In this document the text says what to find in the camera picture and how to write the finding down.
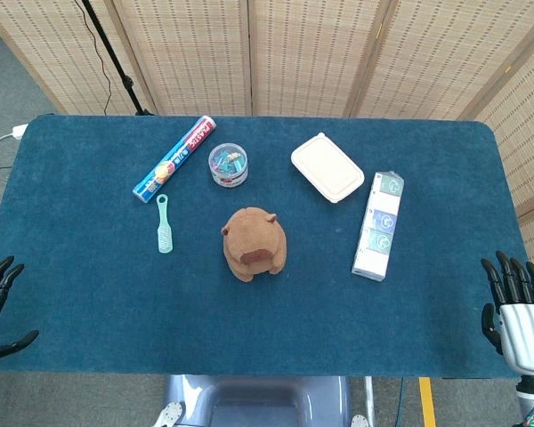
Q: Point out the white tissue pack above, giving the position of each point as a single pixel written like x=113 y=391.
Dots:
x=378 y=231

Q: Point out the blue table cloth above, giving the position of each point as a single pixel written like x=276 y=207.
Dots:
x=115 y=302

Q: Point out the round clear clip container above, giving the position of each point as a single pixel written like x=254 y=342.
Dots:
x=228 y=165

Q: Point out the brown capybara plush toy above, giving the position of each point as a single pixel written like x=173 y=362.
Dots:
x=253 y=240

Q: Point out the blue plastic wrap roll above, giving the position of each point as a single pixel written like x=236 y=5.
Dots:
x=173 y=160

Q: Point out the cream plastic lunch box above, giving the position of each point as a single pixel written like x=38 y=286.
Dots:
x=327 y=166

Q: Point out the white perforated plate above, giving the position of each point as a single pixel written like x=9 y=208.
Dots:
x=359 y=421
x=169 y=416

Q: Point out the grey metal table leg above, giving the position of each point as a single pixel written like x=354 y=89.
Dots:
x=369 y=398

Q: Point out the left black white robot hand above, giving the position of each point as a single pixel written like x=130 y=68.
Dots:
x=0 y=280

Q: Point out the black tripod stand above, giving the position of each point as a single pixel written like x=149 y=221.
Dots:
x=115 y=62

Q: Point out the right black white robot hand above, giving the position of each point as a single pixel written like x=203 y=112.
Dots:
x=525 y=329

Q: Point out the purple-grey robot base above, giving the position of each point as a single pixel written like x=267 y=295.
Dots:
x=258 y=400

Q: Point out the green plastic comb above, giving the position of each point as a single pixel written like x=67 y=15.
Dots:
x=164 y=231

